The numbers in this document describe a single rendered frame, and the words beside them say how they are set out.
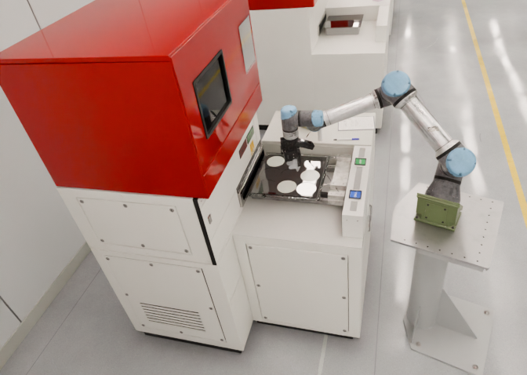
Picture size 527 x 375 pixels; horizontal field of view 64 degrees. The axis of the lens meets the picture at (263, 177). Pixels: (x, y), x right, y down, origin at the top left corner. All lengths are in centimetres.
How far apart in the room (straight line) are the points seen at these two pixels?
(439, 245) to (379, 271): 99
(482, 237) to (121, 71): 163
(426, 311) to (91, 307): 214
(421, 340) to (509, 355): 44
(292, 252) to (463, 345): 114
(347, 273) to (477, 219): 65
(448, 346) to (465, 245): 81
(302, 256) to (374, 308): 84
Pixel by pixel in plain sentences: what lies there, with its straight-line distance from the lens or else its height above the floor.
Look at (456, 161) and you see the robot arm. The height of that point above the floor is 119.
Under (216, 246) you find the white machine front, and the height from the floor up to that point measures 90.
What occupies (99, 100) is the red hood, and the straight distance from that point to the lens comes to 162.
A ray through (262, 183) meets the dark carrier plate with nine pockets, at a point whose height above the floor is 90.
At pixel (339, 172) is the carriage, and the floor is 88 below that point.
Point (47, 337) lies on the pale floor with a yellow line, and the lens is 321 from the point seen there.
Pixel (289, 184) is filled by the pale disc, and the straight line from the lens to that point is 218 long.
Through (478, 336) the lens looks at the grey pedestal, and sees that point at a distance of 276.
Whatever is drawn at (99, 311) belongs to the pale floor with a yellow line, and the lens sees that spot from 315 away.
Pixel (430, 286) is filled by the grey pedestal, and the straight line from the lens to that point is 240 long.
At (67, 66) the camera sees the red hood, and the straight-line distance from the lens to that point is 162.
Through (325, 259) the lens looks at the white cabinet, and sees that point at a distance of 205.
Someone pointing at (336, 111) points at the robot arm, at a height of 126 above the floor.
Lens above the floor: 227
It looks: 37 degrees down
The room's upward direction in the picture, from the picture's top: 9 degrees counter-clockwise
